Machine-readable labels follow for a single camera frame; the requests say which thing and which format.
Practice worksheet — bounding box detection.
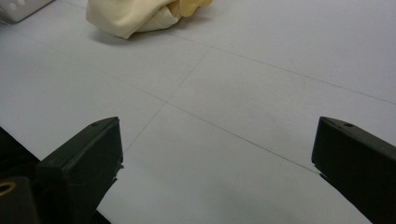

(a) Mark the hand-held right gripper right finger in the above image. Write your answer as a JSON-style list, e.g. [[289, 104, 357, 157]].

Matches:
[[310, 116, 396, 224]]

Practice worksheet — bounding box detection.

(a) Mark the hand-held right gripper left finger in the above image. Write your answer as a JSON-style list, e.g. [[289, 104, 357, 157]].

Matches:
[[35, 116, 125, 224]]

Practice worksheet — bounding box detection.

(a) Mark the cream cloth with orange print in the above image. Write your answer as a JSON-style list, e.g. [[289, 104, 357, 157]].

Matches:
[[85, 0, 215, 40]]

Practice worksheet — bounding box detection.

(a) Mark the white plastic basket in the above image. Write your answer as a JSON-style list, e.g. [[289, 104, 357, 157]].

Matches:
[[0, 0, 54, 23]]

